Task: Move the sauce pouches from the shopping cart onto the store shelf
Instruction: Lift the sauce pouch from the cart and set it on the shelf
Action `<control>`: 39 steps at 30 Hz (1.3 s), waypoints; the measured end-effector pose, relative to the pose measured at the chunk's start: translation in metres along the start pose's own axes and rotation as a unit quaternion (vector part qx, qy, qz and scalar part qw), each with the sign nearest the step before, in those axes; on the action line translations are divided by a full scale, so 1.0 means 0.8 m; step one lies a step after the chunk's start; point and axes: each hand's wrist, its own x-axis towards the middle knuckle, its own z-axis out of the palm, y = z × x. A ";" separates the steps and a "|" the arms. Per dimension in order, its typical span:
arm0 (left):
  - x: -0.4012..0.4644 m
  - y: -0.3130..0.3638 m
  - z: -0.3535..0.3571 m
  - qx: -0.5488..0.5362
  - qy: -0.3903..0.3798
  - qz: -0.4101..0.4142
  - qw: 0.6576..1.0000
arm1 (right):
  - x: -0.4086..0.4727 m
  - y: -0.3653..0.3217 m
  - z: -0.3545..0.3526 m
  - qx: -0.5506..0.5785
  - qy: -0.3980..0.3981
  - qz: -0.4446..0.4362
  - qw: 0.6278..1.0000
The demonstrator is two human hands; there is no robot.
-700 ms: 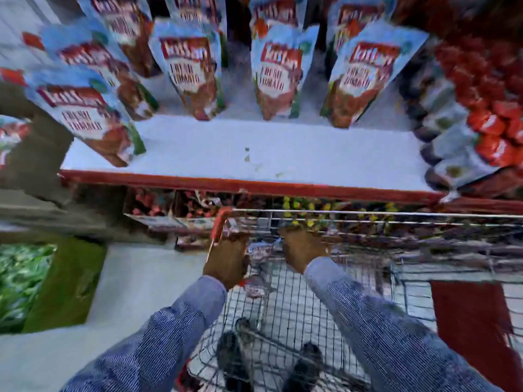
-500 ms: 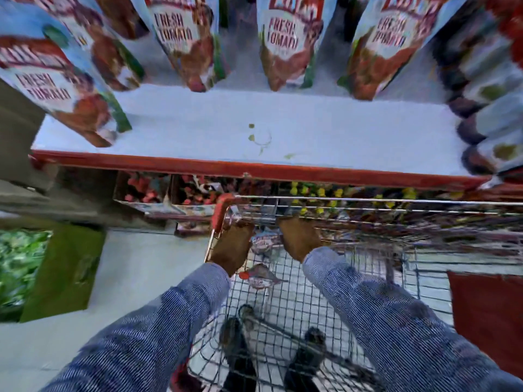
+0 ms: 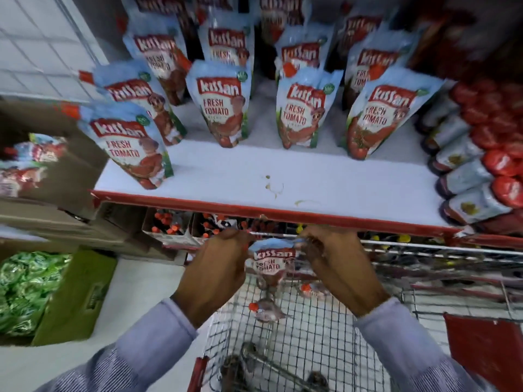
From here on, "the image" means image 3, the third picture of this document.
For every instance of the brown open cardboard box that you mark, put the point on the brown open cardboard box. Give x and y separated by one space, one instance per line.
69 179

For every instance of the rows of standing ketchup pouches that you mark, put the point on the rows of standing ketchup pouches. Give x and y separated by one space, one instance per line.
222 106

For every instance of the green cardboard box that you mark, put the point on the green cardboard box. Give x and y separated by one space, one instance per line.
77 298

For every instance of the white shelf with red edge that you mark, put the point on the white shelf with red edge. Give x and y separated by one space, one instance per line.
318 183

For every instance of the person's right forearm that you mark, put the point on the person's right forearm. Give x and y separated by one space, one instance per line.
408 351

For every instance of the red cart seat flap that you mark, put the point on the red cart seat flap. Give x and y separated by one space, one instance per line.
486 351

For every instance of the pile of green packets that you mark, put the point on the pile of green packets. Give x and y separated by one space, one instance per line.
26 289

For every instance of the person's left fingers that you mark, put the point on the person's left fingers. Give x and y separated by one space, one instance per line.
235 237

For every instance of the person's right hand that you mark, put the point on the person's right hand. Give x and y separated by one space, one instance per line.
345 269

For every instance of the small orange-capped ketchup pouch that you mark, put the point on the small orange-capped ketchup pouch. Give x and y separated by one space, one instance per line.
267 310
313 289

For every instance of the person's left forearm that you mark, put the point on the person's left forearm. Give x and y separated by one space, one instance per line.
139 351

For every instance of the row of red-capped sauce bottles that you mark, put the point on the row of red-capped sauce bottles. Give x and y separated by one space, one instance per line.
470 175

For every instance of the row of yellow-capped bottles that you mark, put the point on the row of yellow-capped bottles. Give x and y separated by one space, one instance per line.
392 238

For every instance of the blue ketchup pouch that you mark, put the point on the blue ketchup pouch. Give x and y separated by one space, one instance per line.
270 261

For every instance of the pile of pouches in carton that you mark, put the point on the pile of pouches in carton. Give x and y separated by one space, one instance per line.
28 163

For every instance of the person's left hand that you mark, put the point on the person's left hand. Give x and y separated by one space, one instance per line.
212 273

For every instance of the stack of dark red packets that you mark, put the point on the stack of dark red packets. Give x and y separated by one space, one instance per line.
470 32

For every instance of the person's right fingers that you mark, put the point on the person's right fingers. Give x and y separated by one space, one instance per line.
312 240

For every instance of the flat brown cardboard carton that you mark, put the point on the flat brown cardboard carton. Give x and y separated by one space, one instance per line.
122 236

